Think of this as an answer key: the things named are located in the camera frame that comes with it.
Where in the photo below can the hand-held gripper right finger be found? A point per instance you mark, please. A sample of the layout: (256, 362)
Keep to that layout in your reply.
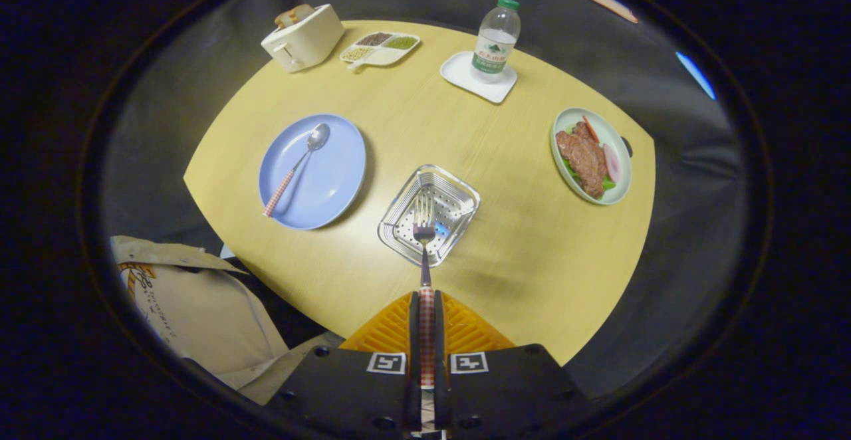
(505, 387)

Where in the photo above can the green plate with meat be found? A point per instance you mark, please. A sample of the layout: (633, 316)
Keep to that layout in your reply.
(588, 157)

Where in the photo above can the brown paper bag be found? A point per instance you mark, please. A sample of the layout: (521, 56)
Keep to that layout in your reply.
(199, 307)

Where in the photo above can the cream white toaster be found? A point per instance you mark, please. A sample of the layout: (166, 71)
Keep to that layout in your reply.
(309, 44)

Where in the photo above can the clear green-capped water bottle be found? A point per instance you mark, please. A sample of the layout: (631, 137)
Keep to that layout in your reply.
(495, 41)

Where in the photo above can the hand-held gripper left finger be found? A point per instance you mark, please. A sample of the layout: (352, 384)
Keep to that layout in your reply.
(346, 387)

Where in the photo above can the white divided bean dish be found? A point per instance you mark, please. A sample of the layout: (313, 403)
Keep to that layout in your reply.
(379, 51)

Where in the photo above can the toasted bread slice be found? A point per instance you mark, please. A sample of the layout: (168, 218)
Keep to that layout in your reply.
(304, 12)
(286, 18)

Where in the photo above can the blue round plate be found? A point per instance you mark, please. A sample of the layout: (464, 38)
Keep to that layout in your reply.
(332, 174)

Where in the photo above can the white square coaster tray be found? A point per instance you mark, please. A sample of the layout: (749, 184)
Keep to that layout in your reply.
(459, 71)

